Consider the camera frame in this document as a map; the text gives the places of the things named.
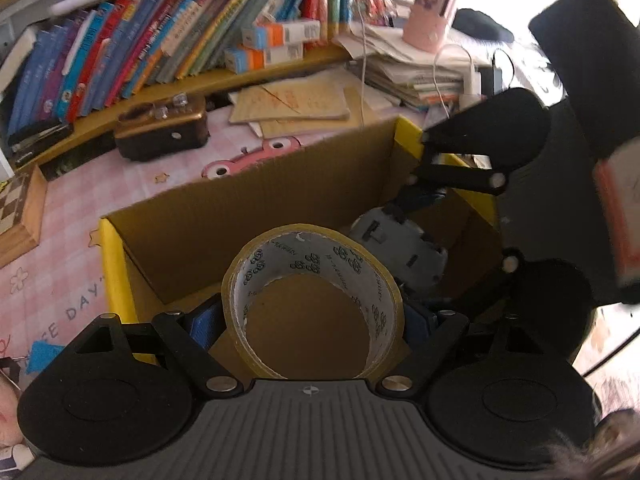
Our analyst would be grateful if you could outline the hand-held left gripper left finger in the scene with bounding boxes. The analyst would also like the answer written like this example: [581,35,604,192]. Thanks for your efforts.
[72,294,248,398]

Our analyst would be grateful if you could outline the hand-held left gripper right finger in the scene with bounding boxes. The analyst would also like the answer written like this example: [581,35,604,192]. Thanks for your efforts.
[375,300,548,401]

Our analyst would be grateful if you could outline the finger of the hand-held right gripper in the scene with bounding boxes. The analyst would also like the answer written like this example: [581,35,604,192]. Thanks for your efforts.
[385,130,506,221]
[430,250,524,321]

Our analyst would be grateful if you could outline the grey plastic toy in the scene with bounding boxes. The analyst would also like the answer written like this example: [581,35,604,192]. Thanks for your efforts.
[347,205,448,296]

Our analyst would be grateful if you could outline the yellow-edged cardboard box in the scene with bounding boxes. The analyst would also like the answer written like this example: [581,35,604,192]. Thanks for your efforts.
[98,117,506,381]

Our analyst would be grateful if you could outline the clear packing tape roll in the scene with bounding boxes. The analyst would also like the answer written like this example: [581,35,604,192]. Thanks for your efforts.
[221,224,405,380]

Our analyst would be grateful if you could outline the blue plastic packet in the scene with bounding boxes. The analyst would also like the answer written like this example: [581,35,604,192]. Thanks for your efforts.
[27,340,68,375]

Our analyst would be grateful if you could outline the white charger plug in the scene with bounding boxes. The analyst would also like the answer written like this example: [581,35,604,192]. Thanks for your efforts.
[460,67,483,106]

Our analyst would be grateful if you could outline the brown paper envelope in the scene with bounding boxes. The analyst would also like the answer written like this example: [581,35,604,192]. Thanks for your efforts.
[257,72,401,141]

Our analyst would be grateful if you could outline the stack of papers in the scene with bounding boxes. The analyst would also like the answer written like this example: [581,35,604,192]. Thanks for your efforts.
[332,22,481,111]

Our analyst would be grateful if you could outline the dark rounded object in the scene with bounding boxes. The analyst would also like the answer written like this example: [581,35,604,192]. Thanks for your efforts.
[452,7,516,45]

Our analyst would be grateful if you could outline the pink cylindrical holder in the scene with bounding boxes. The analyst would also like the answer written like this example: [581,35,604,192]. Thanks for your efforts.
[402,0,460,53]

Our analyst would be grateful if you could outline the brown paper notebook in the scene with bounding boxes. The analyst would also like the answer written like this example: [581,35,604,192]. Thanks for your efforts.
[229,80,351,125]

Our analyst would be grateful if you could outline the colourful bead trinkets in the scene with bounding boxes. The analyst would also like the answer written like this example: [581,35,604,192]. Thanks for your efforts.
[357,0,397,27]

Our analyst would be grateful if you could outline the brown fuzzy fabric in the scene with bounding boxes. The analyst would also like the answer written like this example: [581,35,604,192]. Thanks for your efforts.
[547,407,640,480]

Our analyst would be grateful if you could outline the brown vintage radio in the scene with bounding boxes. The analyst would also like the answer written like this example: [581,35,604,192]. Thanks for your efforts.
[114,94,210,163]

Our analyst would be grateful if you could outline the wooden chessboard box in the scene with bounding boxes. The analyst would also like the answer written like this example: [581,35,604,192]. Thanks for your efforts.
[0,162,49,268]

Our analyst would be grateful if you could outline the orange and white carton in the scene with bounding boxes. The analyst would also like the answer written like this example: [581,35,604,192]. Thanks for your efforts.
[224,42,305,73]
[242,19,321,49]

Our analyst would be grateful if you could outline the wooden desk bookshelf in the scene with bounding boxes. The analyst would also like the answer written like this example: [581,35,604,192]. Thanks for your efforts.
[0,0,356,171]

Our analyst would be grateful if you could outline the black flat case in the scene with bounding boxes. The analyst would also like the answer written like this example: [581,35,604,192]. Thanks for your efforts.
[7,120,76,166]

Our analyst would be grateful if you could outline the row of colourful books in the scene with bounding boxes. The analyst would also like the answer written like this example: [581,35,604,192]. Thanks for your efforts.
[5,0,321,136]

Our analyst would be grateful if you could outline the white charger cable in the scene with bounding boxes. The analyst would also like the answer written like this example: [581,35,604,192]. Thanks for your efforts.
[432,44,476,111]

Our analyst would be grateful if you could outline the thin white cable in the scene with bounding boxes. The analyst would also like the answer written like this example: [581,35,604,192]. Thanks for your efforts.
[349,0,368,128]

